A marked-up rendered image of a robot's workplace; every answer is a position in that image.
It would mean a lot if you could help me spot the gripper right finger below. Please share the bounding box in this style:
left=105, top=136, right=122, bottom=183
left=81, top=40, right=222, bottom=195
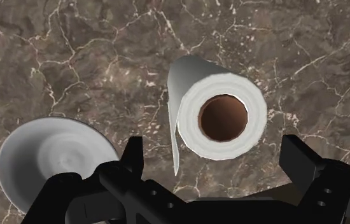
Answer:
left=279, top=134, right=350, bottom=224

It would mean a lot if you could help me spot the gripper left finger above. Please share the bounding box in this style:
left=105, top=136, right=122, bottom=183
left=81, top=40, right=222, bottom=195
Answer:
left=21, top=136, right=194, bottom=224

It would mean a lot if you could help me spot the white paper towel roll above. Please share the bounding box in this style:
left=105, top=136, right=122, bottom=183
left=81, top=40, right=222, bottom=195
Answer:
left=167, top=55, right=268, bottom=177

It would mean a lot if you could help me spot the white bowl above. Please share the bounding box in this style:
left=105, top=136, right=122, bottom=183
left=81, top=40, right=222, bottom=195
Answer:
left=0, top=116, right=120, bottom=214

